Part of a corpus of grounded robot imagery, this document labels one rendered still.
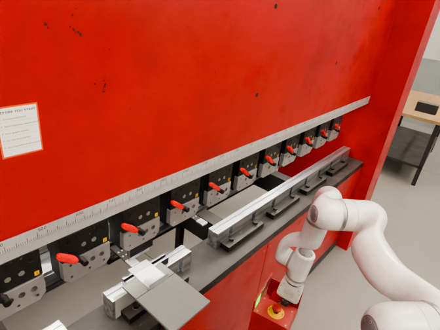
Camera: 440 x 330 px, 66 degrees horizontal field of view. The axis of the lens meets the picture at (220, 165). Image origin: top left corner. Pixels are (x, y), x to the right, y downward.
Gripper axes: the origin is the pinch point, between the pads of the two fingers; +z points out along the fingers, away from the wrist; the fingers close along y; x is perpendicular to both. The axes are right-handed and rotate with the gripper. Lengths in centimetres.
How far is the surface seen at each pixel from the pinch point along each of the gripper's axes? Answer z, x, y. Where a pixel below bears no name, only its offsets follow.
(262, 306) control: -2.5, -10.6, -7.5
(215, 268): -9.9, -11.8, -32.5
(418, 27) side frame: -117, 165, 3
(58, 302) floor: 87, -18, -133
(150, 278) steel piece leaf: -22, -43, -45
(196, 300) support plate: -23, -42, -25
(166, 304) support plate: -22, -49, -33
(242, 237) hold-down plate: -13.0, 11.8, -31.0
